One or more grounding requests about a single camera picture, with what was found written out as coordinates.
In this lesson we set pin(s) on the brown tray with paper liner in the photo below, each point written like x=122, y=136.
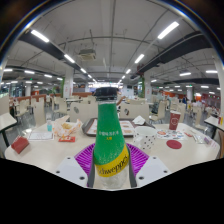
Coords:
x=89, y=128

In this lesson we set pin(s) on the small red box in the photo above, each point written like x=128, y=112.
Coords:
x=20, y=145

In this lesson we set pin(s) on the clear plastic bag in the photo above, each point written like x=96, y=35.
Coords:
x=198, y=137

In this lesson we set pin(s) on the flat round red coaster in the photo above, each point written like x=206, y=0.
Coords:
x=174, y=144

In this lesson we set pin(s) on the red paper cup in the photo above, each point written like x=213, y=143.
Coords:
x=174, y=120

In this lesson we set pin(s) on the beige side table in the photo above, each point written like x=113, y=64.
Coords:
x=6, y=120
x=215, y=122

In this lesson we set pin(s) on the white leaflet with pink print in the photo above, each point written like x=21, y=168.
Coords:
x=211, y=141

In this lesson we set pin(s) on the crumpled food wrapper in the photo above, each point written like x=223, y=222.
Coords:
x=66, y=127

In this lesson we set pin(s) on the green drink bottle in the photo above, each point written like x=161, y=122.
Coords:
x=110, y=133

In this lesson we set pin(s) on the beige wooden chairs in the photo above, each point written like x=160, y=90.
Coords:
x=83, y=111

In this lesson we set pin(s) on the small clear sanitizer bottle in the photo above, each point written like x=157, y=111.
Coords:
x=49, y=125

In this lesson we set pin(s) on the ceiling strip lights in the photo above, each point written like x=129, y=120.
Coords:
x=168, y=30

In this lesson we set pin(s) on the white sticker sheet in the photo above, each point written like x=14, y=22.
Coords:
x=170, y=134

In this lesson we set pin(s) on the white folded napkin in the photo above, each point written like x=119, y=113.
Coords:
x=139, y=120

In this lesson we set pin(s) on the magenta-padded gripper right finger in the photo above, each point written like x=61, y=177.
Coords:
x=150, y=170

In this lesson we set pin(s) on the ceiling air conditioner unit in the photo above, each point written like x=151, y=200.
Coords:
x=87, y=54

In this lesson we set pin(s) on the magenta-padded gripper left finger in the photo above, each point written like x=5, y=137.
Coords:
x=71, y=170

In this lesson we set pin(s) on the white polka dot mug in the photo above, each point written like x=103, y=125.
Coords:
x=145, y=136

